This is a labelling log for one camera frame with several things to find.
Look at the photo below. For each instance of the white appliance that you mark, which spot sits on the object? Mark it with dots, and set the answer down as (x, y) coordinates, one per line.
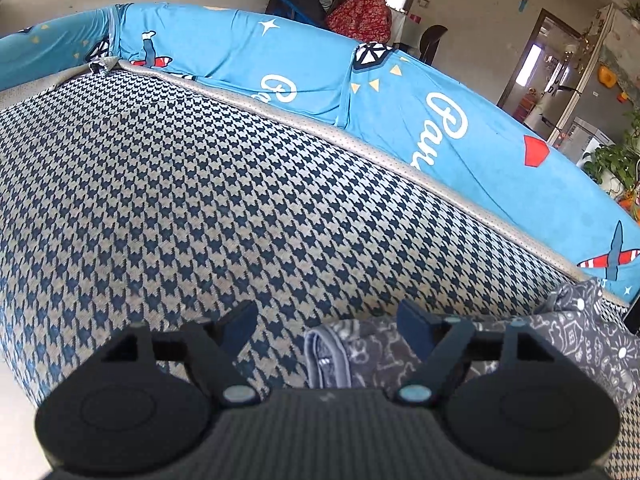
(590, 140)

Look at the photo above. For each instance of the blue printed sofa cover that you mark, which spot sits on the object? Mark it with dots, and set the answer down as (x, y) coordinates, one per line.
(350, 85)

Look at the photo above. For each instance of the pothos plant in white pot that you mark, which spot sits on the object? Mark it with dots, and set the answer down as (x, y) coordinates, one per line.
(617, 165)

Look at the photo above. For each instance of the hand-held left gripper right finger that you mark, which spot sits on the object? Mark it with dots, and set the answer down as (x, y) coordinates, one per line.
(415, 325)

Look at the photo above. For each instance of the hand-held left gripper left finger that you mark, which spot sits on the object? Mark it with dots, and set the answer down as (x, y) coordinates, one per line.
(242, 322)

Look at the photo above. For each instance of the grey patterned fleece jacket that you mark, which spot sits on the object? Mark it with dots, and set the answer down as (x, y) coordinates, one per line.
(550, 345)

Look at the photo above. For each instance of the orange pumpkin-shaped ornament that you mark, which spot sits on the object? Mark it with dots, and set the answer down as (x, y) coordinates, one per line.
(608, 75)

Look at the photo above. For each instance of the dark chair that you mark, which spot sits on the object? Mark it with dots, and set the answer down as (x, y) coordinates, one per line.
(432, 42)

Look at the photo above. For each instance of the wooden doorway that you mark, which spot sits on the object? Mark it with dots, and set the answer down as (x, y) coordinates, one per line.
(537, 65)

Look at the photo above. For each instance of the houndstooth sofa seat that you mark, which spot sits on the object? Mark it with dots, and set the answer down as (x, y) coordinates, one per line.
(175, 210)

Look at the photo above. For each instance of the red floral cloth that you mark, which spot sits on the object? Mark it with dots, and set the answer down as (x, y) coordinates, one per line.
(360, 15)

